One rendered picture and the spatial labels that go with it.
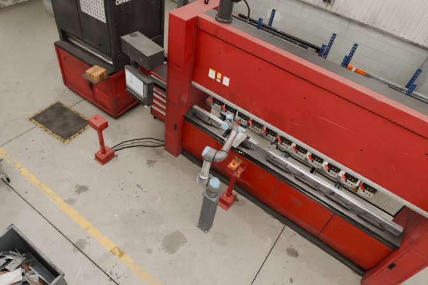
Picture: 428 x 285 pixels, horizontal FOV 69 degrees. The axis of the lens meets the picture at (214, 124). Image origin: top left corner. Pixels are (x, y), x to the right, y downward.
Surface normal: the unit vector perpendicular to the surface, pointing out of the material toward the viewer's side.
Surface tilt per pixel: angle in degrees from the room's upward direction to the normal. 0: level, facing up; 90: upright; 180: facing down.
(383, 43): 90
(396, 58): 90
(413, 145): 90
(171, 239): 0
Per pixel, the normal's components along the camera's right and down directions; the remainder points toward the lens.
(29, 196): 0.13, -0.71
